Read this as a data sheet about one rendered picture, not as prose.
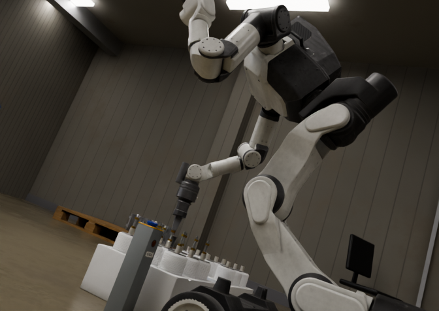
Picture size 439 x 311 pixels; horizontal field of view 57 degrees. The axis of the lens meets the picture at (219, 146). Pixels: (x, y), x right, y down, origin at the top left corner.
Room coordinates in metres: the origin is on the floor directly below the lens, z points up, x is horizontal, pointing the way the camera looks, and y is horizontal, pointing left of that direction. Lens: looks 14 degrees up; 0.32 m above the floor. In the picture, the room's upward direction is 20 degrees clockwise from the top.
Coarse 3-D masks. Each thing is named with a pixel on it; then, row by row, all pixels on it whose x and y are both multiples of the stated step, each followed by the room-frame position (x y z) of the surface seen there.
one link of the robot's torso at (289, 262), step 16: (256, 192) 1.27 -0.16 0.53; (272, 192) 1.26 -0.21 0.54; (256, 208) 1.27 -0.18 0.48; (272, 208) 1.26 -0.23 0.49; (256, 224) 1.27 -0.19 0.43; (272, 224) 1.24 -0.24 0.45; (256, 240) 1.28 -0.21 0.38; (272, 240) 1.26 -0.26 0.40; (288, 240) 1.25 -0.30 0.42; (272, 256) 1.27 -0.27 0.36; (288, 256) 1.24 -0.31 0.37; (304, 256) 1.22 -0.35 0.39; (288, 272) 1.24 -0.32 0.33; (304, 272) 1.21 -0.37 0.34; (320, 272) 1.19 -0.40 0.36; (288, 288) 1.23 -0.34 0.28
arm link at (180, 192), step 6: (180, 192) 1.74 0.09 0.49; (186, 192) 1.73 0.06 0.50; (192, 192) 1.74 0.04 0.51; (180, 198) 1.75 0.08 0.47; (186, 198) 1.73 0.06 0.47; (192, 198) 1.74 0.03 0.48; (180, 204) 1.73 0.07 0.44; (186, 204) 1.73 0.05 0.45; (174, 210) 1.73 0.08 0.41; (180, 210) 1.71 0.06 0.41; (186, 210) 1.74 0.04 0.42; (180, 216) 1.79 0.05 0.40
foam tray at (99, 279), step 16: (96, 256) 1.69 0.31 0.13; (112, 256) 1.65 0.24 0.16; (96, 272) 1.67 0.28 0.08; (112, 272) 1.64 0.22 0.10; (160, 272) 1.54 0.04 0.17; (96, 288) 1.66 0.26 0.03; (144, 288) 1.56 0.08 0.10; (160, 288) 1.53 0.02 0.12; (176, 288) 1.53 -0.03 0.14; (192, 288) 1.65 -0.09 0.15; (144, 304) 1.55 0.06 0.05; (160, 304) 1.52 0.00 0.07
